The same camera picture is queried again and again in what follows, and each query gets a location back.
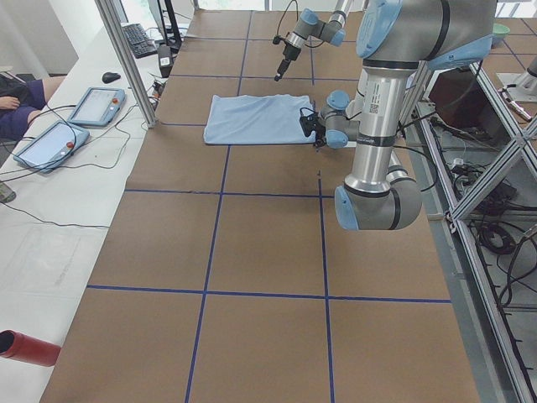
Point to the black computer mouse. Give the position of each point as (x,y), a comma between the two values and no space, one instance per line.
(109,77)

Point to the red water bottle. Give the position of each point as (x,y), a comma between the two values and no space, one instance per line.
(20,347)

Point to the seated person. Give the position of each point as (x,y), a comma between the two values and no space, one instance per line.
(22,102)

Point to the upper teach pendant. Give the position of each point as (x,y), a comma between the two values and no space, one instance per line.
(98,107)

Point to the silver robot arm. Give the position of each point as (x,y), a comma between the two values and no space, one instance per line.
(394,37)
(308,25)

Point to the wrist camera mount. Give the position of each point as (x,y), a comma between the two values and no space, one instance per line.
(308,121)

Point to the lower teach pendant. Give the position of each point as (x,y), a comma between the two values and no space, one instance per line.
(50,149)

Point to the black box with label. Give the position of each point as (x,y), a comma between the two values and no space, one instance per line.
(165,59)

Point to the teach pendant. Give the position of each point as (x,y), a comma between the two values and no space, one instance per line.
(50,149)
(98,107)

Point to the green bowl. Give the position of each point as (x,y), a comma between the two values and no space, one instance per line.
(500,32)

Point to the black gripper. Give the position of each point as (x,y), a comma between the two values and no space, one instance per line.
(288,53)
(320,135)

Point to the light blue t-shirt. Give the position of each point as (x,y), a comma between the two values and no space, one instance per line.
(249,120)

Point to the aluminium frame post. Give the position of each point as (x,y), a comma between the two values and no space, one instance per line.
(119,43)

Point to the black computer keyboard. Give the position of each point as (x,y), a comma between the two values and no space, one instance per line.
(138,41)

